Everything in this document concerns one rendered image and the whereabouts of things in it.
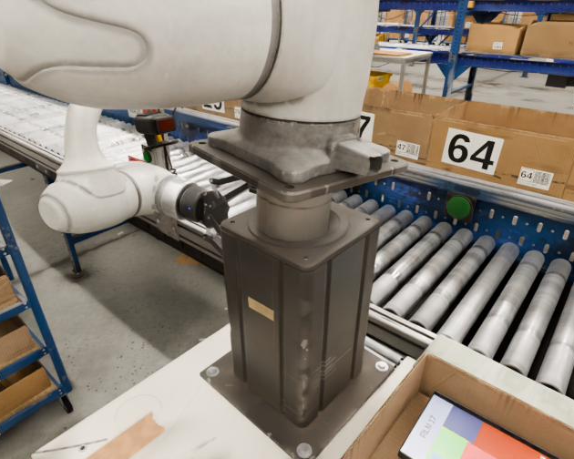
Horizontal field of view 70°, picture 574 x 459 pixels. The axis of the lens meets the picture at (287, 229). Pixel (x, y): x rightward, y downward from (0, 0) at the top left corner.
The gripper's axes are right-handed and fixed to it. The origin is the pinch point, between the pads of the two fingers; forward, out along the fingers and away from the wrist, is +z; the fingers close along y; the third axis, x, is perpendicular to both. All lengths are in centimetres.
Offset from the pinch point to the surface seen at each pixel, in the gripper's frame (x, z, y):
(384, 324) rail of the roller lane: -14.1, 24.4, 18.1
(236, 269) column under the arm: 20.2, 4.4, 0.2
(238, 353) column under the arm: 15.6, 4.8, 18.0
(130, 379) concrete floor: -37, -68, 96
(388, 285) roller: -27.2, 21.4, 14.5
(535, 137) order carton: -61, 44, -26
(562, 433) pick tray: 9, 54, 12
